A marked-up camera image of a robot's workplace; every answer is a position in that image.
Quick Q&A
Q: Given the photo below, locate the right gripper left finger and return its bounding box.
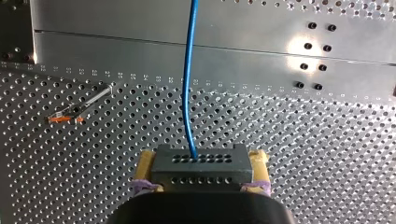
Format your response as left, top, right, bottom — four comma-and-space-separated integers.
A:
130, 149, 165, 198

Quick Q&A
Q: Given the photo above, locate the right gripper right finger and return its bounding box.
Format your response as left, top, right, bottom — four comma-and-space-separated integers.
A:
239, 148, 273, 197

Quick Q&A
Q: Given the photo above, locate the blue cable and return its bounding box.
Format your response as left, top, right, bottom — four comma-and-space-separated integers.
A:
150, 0, 254, 189

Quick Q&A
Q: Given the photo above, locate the metal post with orange clip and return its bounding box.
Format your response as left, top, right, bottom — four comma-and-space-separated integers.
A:
47, 81, 117, 125

